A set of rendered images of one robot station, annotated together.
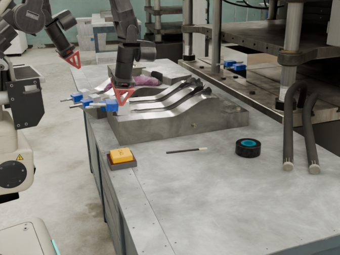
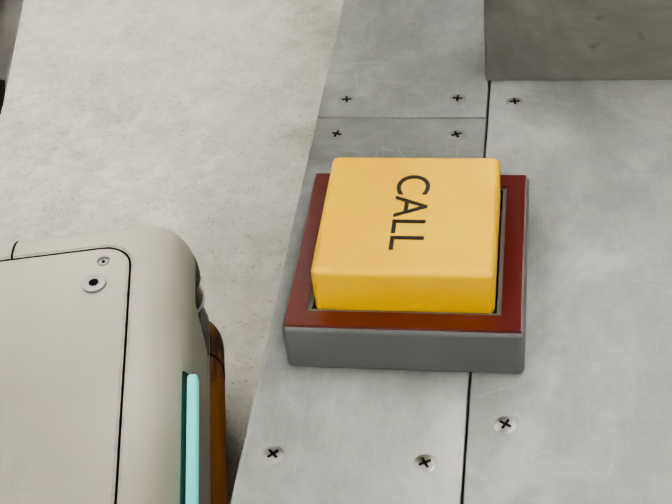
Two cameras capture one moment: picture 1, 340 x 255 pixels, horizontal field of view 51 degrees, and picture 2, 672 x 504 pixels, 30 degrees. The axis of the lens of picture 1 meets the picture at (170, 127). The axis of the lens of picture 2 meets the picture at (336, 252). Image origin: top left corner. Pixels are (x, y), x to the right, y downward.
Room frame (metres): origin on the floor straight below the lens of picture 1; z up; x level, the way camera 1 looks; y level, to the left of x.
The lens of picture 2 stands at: (0.70, 0.01, 1.12)
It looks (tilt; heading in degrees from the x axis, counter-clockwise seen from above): 43 degrees down; 31
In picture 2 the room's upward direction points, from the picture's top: 8 degrees counter-clockwise
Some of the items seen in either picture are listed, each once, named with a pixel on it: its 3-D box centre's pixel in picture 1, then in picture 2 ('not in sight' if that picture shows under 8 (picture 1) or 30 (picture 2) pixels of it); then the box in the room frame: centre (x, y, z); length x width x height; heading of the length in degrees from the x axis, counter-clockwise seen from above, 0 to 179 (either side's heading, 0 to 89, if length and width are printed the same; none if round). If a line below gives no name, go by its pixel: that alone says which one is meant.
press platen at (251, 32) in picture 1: (282, 45); not in sight; (2.14, -0.68, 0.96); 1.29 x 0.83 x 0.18; 18
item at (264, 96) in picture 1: (277, 76); not in sight; (2.15, -0.67, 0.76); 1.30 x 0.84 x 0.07; 18
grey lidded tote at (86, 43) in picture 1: (92, 41); not in sight; (7.81, 1.63, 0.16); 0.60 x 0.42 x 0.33; 97
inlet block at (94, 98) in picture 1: (84, 103); not in sight; (1.42, 0.36, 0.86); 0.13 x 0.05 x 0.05; 125
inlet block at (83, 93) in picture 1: (74, 97); not in sight; (1.51, 0.42, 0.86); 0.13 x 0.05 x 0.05; 125
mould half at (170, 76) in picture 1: (133, 89); not in sight; (1.63, 0.17, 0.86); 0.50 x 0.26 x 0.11; 125
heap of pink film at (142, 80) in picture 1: (132, 80); not in sight; (1.62, 0.17, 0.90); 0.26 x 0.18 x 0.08; 125
